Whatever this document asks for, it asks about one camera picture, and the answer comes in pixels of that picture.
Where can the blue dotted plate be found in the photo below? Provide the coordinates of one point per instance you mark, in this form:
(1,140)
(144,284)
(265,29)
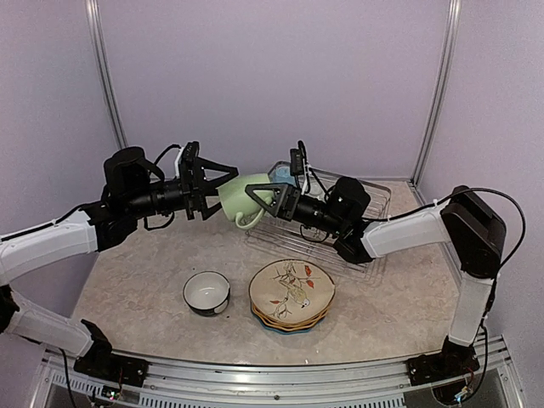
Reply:
(289,329)

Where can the left corner aluminium post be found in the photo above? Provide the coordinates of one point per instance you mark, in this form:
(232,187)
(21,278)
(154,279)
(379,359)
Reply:
(100,54)

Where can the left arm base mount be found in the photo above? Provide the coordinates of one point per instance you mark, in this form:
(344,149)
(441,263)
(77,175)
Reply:
(115,368)

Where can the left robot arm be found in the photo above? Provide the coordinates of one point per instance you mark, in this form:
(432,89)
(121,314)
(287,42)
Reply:
(135,189)

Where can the dark blue bowl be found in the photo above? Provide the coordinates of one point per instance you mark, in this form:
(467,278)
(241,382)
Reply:
(207,293)

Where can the yellow dotted plate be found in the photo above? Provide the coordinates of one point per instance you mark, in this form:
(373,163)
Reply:
(284,309)
(283,323)

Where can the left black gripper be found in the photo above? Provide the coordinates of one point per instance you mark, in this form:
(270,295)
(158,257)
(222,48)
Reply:
(195,188)

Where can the right corner aluminium post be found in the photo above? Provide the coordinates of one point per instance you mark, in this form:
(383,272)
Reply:
(440,87)

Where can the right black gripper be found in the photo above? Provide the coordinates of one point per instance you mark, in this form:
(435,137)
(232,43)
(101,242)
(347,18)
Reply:
(286,212)

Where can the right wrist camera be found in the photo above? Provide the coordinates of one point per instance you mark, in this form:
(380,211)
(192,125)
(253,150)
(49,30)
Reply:
(298,159)

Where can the green mug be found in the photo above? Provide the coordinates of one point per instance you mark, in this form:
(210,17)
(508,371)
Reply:
(237,205)

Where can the corner aluminium post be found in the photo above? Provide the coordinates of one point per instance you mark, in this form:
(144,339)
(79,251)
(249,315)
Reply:
(440,87)
(100,54)

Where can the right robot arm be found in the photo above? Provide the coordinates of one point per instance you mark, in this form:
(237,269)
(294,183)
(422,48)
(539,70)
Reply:
(462,219)

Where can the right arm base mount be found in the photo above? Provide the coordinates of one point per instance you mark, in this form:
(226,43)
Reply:
(431,368)

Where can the aluminium front rail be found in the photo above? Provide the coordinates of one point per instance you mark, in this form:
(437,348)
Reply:
(184,383)

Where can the light blue faceted cup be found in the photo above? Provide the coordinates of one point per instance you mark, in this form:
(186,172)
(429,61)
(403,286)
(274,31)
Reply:
(282,175)

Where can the beige plate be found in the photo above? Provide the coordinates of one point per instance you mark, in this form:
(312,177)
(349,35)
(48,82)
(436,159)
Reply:
(302,281)

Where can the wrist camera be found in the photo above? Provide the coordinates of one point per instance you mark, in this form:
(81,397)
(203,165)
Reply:
(185,159)
(298,159)

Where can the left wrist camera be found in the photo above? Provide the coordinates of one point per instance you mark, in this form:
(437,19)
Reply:
(185,159)

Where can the metal wire dish rack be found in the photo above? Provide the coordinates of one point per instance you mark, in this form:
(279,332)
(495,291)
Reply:
(325,233)

